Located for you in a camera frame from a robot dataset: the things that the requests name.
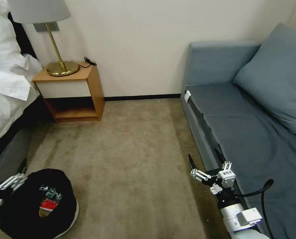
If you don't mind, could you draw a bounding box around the grey bed base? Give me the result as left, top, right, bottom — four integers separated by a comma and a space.
0, 98, 54, 181

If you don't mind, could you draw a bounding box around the trash bin with black bag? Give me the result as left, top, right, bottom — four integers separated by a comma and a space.
0, 168, 79, 239

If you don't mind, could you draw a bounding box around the brass lamp with white shade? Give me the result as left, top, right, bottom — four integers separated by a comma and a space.
7, 0, 80, 77

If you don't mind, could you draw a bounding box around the black baseboard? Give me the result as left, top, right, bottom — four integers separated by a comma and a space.
104, 93, 182, 102

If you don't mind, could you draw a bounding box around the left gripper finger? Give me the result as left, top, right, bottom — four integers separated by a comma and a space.
0, 181, 22, 193
3, 158, 28, 187

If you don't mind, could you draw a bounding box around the silver wall socket plate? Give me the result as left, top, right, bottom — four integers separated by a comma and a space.
34, 22, 60, 33

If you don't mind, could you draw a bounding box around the blue-grey sofa cushion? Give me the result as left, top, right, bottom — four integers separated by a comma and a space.
233, 23, 296, 138

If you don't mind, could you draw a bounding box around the wooden nightstand with white drawer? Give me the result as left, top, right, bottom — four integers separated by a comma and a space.
32, 65, 105, 123

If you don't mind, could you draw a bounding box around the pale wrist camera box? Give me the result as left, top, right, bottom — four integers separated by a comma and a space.
218, 170, 237, 189

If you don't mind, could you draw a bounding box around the white pillow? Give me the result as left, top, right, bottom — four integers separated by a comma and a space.
0, 0, 43, 73

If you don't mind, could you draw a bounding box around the thin black lamp cable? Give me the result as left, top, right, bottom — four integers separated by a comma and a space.
78, 56, 97, 69

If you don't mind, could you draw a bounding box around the black headboard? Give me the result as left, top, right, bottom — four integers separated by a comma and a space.
8, 12, 42, 66

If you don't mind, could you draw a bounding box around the blue-grey sofa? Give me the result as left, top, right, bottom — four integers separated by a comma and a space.
180, 41, 296, 239

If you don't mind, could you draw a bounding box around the red colourful snack wrapper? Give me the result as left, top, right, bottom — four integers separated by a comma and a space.
39, 184, 63, 218

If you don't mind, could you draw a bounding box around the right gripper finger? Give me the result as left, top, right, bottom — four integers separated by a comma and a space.
214, 149, 233, 173
187, 154, 211, 184

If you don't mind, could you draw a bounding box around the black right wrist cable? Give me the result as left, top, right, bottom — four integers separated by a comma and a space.
237, 179, 274, 239

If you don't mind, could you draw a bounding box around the white duvet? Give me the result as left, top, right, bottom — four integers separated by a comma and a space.
0, 66, 40, 152

